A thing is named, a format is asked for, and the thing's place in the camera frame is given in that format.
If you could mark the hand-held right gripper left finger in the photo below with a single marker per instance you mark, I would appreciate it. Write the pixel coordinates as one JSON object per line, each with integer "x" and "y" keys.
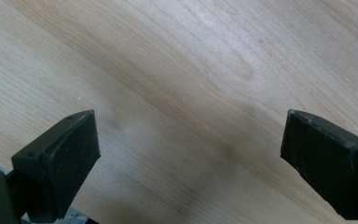
{"x": 63, "y": 161}

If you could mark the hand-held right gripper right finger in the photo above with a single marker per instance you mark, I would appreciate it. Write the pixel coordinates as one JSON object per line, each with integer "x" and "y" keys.
{"x": 326, "y": 161}

